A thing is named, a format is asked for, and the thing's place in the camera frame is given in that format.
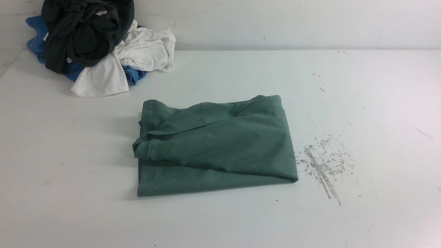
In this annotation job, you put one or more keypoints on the blue crumpled garment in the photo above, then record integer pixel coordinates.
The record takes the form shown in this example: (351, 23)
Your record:
(72, 71)

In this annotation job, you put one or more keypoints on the green long-sleeve top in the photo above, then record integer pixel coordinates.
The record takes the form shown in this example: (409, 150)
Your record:
(213, 146)

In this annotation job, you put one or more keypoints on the black crumpled garment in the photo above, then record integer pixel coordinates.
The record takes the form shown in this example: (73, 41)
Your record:
(85, 31)

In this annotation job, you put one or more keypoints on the white crumpled garment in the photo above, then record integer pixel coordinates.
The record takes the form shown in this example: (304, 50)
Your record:
(141, 50)

